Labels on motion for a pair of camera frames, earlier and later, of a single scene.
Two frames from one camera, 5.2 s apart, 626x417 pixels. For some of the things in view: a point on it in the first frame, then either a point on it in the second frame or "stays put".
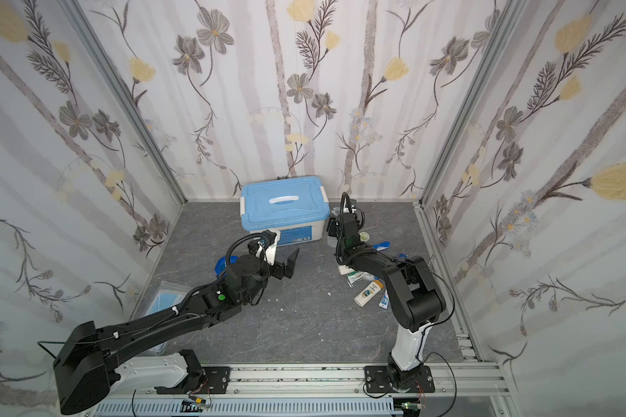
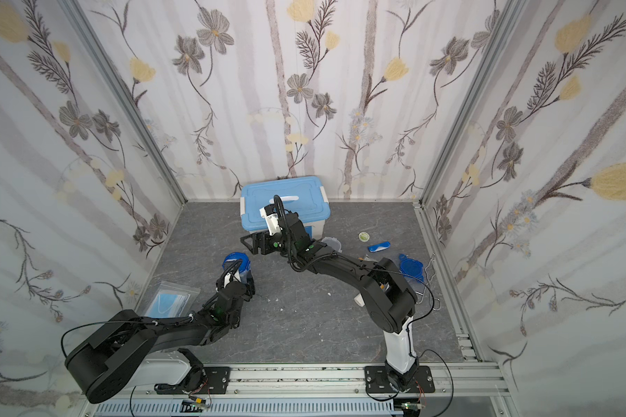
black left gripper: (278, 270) -> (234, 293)
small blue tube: (379, 247) stays put
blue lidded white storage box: (295, 208) stays put
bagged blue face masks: (168, 295) stays put
